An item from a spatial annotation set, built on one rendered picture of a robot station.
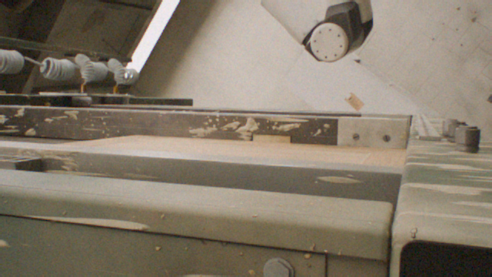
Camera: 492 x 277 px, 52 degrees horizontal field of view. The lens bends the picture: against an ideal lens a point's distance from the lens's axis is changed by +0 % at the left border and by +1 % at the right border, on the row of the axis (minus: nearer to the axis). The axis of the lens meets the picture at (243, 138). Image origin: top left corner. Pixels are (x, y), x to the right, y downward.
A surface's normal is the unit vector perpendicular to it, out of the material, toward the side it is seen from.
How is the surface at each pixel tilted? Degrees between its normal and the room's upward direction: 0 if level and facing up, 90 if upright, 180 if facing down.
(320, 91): 90
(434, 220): 55
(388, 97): 90
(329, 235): 90
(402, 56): 90
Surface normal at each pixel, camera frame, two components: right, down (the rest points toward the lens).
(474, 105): -0.37, 0.14
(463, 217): 0.03, -1.00
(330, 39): -0.50, 0.33
